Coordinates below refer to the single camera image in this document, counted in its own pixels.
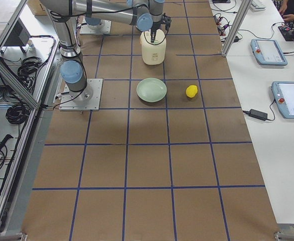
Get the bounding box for blue teach pendant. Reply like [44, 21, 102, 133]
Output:
[271, 81, 294, 119]
[250, 39, 288, 66]

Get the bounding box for upper blue teach pendant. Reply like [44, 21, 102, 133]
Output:
[250, 39, 288, 66]

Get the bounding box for cream rice cooker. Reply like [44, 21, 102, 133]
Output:
[140, 29, 167, 65]

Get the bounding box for green plate right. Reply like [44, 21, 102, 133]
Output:
[136, 78, 167, 102]

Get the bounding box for black power adapter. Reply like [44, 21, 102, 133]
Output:
[248, 109, 268, 121]

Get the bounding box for yellow lemon toy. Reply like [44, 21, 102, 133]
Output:
[185, 85, 198, 98]

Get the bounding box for person hand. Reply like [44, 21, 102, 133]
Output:
[282, 14, 294, 22]

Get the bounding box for aluminium frame post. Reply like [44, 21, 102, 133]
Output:
[221, 0, 251, 57]

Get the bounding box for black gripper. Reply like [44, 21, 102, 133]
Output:
[151, 14, 172, 42]

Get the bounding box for brown paper mat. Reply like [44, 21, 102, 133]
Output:
[22, 1, 278, 240]

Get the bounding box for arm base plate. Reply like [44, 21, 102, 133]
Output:
[79, 19, 111, 35]
[58, 78, 103, 111]

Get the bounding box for lower blue teach pendant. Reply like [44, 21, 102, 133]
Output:
[271, 81, 294, 119]

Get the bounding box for coiled black cables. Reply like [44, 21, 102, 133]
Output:
[17, 56, 42, 88]

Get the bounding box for aluminium frame rail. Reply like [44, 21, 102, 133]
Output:
[0, 59, 40, 109]

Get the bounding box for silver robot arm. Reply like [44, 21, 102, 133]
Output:
[41, 1, 171, 102]

